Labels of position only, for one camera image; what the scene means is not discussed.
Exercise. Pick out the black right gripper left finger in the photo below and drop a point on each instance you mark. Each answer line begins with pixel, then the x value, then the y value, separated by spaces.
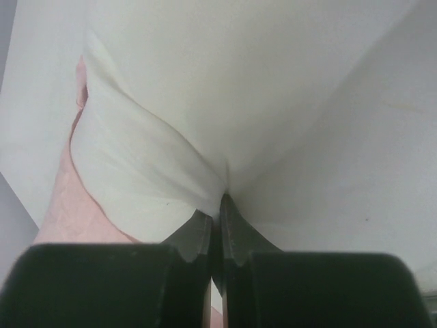
pixel 113 284

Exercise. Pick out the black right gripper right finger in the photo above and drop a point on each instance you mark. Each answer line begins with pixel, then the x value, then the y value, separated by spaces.
pixel 263 286

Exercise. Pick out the blue and pink printed pillowcase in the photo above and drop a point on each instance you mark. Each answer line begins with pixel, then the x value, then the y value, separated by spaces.
pixel 75 205

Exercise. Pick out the white pillow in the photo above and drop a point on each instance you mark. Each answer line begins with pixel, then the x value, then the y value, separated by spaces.
pixel 190 99

